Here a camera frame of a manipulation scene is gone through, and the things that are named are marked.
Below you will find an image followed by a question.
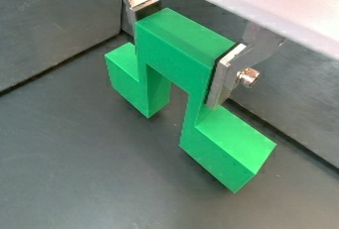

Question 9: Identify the green bridge-shaped block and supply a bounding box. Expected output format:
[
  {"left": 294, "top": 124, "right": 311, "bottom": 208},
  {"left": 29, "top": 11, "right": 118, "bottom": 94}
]
[{"left": 104, "top": 8, "right": 275, "bottom": 192}]

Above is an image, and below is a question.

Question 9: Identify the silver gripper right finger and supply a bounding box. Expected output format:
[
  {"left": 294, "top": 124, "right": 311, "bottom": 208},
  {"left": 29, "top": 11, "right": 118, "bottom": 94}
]
[{"left": 206, "top": 22, "right": 286, "bottom": 109}]

